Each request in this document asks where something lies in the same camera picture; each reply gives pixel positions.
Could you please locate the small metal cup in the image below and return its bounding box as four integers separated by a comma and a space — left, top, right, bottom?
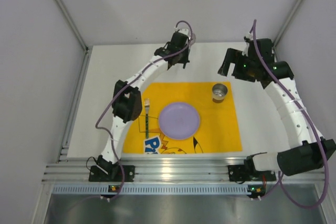
212, 83, 228, 103

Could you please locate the fork with green handle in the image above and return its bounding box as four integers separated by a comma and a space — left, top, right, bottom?
144, 98, 150, 139

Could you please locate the yellow Pikachu cloth placemat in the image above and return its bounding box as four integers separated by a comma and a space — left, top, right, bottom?
123, 82, 242, 154

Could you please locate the purple plastic plate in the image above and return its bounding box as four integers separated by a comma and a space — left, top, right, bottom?
158, 102, 201, 141

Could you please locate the spoon with green handle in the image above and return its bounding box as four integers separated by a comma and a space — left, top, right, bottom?
189, 33, 196, 49

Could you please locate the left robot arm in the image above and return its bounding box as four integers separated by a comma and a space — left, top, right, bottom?
95, 28, 194, 166

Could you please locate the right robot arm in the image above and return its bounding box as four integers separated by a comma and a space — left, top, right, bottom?
218, 38, 335, 176

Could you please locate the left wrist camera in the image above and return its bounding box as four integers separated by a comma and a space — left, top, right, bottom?
175, 28, 191, 36

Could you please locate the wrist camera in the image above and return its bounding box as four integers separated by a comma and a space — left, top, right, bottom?
244, 33, 254, 45
175, 28, 191, 36

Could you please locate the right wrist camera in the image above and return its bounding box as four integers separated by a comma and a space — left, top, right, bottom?
244, 33, 254, 45

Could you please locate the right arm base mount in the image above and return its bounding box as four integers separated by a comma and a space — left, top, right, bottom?
227, 162, 276, 184

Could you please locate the right aluminium frame post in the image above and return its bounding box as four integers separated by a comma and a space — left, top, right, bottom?
273, 0, 305, 48

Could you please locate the aluminium frame post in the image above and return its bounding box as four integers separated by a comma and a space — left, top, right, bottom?
273, 0, 305, 48
53, 0, 89, 52

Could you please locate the aluminium front rail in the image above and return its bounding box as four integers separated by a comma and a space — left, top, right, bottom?
41, 157, 328, 184

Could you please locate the left aluminium frame post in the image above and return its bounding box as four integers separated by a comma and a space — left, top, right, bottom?
53, 0, 89, 52

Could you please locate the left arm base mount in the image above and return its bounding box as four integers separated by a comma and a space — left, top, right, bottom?
88, 165, 135, 182

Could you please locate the grey slotted cable duct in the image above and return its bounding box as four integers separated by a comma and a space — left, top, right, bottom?
52, 184, 265, 195

